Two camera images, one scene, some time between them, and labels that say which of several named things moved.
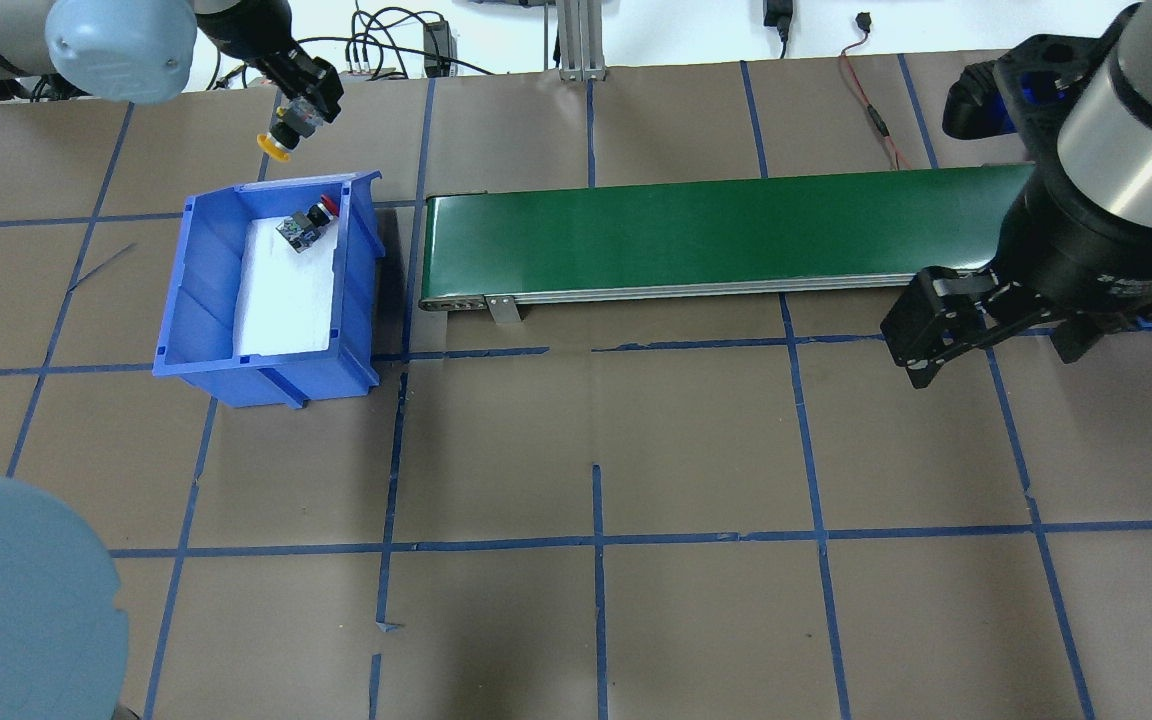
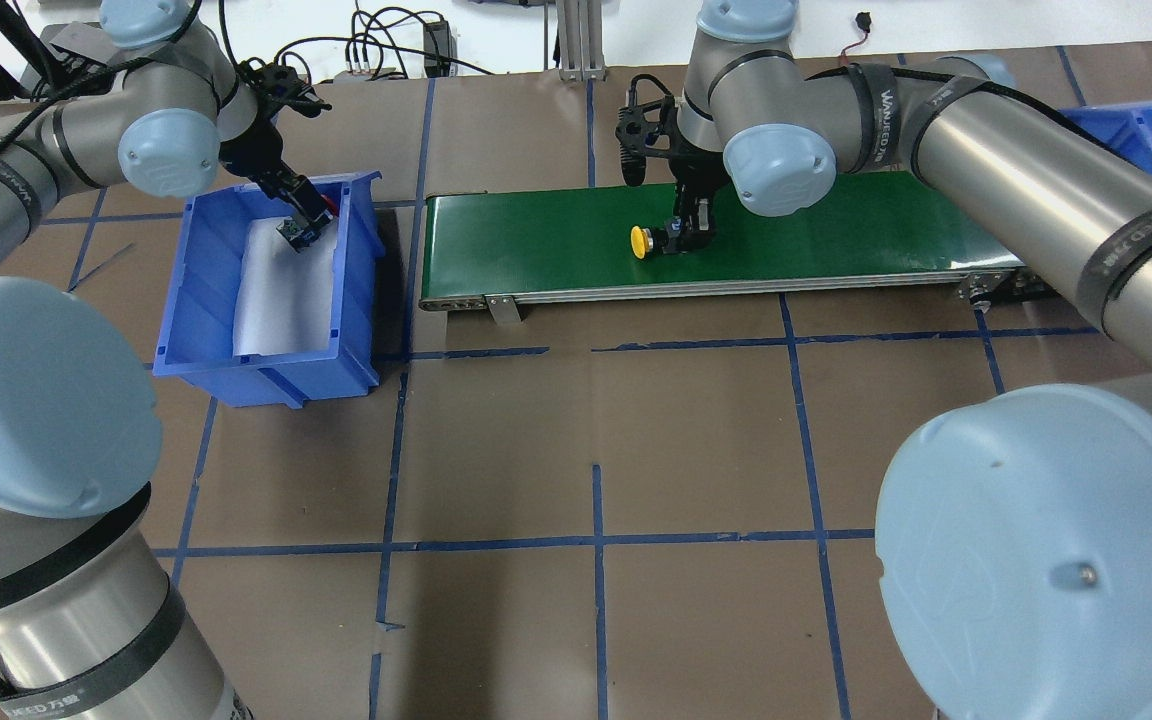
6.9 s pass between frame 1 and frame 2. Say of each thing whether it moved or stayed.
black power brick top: stayed
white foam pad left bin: stayed
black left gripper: moved
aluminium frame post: stayed
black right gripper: moved
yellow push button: moved
